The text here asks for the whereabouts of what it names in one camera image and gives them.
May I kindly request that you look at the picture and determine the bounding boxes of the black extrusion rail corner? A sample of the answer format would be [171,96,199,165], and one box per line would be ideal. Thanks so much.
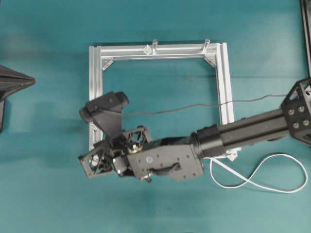
[300,0,311,72]

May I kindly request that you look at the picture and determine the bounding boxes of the silver metal pin end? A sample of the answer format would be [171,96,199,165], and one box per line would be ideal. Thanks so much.
[201,38,210,53]

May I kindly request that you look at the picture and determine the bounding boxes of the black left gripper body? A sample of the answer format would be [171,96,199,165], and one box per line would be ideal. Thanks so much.
[0,65,36,132]

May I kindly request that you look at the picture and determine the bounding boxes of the thin black camera cable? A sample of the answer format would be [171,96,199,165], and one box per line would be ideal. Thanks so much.
[121,93,290,117]

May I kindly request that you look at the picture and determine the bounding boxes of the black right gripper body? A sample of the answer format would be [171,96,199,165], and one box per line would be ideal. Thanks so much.
[78,126,205,182]

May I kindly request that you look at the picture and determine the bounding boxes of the square aluminium extrusion frame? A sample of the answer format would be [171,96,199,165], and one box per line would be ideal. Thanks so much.
[88,43,242,161]

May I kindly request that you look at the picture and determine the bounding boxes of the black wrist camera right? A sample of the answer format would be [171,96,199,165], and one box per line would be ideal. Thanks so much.
[79,91,129,138]

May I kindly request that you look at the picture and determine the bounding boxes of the silver metal pin middle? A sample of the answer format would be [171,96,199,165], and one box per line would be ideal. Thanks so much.
[152,39,158,54]

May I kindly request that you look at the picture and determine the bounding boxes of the white plastic star clip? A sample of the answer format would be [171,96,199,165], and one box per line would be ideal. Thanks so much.
[143,45,152,55]

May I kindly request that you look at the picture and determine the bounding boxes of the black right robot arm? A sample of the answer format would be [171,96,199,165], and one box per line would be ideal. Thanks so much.
[79,79,311,181]

